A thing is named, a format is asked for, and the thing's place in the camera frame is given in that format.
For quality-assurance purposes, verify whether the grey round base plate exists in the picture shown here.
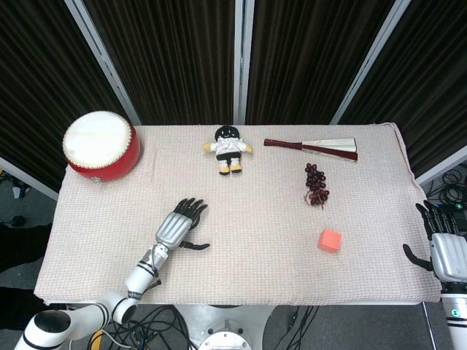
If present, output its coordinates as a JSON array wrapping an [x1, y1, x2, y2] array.
[[262, 305, 323, 350]]

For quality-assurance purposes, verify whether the red drum with white skin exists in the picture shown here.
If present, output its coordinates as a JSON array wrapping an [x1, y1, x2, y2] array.
[[62, 111, 142, 183]]

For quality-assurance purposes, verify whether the bunch of dark red grapes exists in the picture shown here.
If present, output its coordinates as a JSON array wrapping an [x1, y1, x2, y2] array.
[[303, 163, 331, 211]]

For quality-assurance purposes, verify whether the white metal frame post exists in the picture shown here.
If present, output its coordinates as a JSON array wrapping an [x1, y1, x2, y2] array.
[[0, 156, 60, 202], [330, 0, 414, 125], [233, 0, 255, 125], [415, 156, 467, 187], [63, 0, 142, 125]]

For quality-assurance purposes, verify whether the black ribbed partition panel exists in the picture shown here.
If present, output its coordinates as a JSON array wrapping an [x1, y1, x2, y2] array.
[[339, 0, 467, 180], [82, 0, 242, 125], [0, 0, 129, 193], [246, 0, 398, 125]]

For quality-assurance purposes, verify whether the folding fan with red ribs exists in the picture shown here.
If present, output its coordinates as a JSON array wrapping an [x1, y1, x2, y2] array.
[[263, 137, 359, 162]]

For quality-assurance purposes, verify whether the plush doll in white shirt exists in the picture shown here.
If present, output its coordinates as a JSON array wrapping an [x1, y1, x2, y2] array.
[[203, 125, 254, 175]]

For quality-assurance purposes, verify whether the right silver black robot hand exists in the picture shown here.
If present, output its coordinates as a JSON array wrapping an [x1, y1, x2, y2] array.
[[402, 199, 467, 282]]

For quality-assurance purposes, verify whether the white robot torso base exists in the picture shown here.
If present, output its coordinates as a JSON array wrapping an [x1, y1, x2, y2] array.
[[189, 304, 275, 350]]

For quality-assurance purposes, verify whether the pink waffle weave tablecloth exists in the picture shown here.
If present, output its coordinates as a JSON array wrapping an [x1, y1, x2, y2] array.
[[33, 122, 442, 306]]

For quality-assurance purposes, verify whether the salmon pink cube block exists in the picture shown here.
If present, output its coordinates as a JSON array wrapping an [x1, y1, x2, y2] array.
[[317, 228, 343, 253]]

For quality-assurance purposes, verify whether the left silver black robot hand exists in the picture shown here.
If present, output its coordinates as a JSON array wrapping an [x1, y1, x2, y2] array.
[[155, 198, 212, 252]]

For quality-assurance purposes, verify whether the black floor cable bundle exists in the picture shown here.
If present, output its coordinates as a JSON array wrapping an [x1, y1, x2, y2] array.
[[95, 305, 193, 350], [426, 168, 467, 211]]

